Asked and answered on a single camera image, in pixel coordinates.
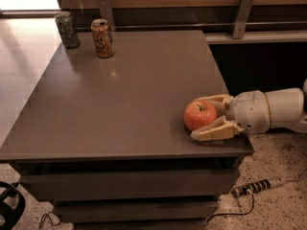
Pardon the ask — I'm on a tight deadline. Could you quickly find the black cable on floor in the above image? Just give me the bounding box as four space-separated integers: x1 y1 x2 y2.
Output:
206 193 256 223

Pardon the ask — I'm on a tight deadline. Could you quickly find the green soda can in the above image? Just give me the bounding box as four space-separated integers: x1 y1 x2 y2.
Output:
55 11 80 49

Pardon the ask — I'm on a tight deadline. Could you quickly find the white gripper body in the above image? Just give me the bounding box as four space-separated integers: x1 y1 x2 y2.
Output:
226 90 271 134

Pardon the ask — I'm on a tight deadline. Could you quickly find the left metal wall bracket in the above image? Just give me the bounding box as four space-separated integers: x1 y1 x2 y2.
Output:
98 0 115 31

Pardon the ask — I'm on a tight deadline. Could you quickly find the orange soda can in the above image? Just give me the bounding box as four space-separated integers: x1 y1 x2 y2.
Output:
91 18 115 58

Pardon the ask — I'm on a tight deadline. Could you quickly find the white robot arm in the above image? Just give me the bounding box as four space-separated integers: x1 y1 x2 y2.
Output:
191 85 307 142

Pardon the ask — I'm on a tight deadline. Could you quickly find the right metal wall bracket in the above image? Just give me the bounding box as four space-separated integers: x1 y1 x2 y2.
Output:
232 0 254 39

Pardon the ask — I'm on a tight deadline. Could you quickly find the black round object on floor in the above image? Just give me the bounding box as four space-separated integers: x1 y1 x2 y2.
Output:
0 181 26 230

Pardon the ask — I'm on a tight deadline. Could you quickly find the metal wall bracket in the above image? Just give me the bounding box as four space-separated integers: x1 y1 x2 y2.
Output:
232 0 254 39
98 0 115 31

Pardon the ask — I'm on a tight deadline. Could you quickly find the red apple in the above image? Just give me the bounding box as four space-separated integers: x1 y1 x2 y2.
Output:
183 100 218 131

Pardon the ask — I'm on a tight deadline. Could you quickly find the white power strip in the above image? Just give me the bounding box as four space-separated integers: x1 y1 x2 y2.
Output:
231 177 286 197

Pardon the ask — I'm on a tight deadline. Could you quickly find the grey drawer cabinet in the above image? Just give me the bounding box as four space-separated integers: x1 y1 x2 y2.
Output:
1 31 253 230

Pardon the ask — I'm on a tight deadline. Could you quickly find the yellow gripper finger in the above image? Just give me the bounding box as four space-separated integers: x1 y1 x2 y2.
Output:
196 94 233 116
191 116 244 142

